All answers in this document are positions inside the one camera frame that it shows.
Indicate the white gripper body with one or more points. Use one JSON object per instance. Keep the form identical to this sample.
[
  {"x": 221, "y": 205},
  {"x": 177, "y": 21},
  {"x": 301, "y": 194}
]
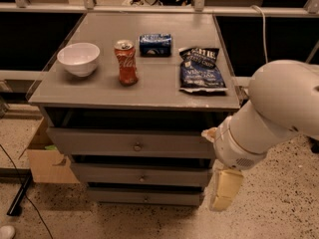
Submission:
[{"x": 230, "y": 149}]

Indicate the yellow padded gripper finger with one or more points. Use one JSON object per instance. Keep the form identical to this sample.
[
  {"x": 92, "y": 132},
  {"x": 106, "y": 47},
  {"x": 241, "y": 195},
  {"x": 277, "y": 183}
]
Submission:
[
  {"x": 226, "y": 186},
  {"x": 209, "y": 134}
]

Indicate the grey top drawer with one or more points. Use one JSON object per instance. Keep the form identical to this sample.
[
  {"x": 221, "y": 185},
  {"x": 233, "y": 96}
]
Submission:
[{"x": 172, "y": 144}]

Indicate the grey drawer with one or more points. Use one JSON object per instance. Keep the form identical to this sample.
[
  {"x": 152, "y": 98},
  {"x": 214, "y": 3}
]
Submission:
[
  {"x": 172, "y": 144},
  {"x": 137, "y": 196},
  {"x": 143, "y": 175}
]

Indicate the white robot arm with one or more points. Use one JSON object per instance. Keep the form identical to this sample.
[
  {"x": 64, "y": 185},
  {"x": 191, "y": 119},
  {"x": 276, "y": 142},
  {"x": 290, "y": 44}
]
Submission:
[{"x": 283, "y": 101}]

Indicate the grey bottom drawer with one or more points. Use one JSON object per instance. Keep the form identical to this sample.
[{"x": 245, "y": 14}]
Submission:
[{"x": 137, "y": 196}]

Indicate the grey drawer cabinet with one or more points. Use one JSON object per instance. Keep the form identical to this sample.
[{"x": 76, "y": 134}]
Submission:
[{"x": 154, "y": 103}]

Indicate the grey middle drawer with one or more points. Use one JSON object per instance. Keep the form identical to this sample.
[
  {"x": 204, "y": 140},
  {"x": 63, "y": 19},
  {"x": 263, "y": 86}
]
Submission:
[{"x": 143, "y": 175}]

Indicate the blue chip bag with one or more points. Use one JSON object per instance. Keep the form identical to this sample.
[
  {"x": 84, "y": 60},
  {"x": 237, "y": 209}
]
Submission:
[{"x": 198, "y": 71}]

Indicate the blue soda can lying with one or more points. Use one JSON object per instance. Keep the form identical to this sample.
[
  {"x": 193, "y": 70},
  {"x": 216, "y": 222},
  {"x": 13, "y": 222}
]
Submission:
[{"x": 155, "y": 45}]

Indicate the red cola can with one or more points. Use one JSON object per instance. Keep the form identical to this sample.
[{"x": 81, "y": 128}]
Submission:
[{"x": 126, "y": 54}]

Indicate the white bowl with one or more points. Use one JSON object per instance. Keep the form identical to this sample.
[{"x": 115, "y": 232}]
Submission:
[{"x": 79, "y": 59}]

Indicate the cardboard box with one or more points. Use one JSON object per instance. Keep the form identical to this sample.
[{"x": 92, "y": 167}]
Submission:
[{"x": 47, "y": 163}]

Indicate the black floor bar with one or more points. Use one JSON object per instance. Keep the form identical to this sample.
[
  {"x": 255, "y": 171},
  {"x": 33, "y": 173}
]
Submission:
[{"x": 15, "y": 208}]

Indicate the white shoe tip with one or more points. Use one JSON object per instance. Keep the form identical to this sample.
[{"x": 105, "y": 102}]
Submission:
[{"x": 7, "y": 232}]

